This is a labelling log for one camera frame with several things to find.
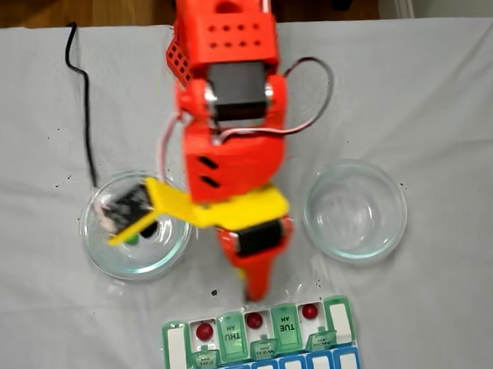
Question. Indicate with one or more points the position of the red ball pill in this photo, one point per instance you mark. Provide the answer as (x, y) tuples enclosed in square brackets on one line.
[(254, 320), (204, 332), (310, 311)]

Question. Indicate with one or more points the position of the green ball pill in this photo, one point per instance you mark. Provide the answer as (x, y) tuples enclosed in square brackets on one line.
[(132, 241)]

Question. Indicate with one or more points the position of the small clear glass bowl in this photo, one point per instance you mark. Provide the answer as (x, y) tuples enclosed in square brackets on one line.
[(384, 243)]

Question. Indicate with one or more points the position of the large clear glass bowl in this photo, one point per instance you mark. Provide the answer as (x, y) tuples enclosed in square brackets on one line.
[(104, 260)]

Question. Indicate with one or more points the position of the white tablecloth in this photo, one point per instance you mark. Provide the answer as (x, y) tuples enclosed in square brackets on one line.
[(50, 330)]

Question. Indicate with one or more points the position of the black camera board yellow mount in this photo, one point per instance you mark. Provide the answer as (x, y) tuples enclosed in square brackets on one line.
[(130, 206)]

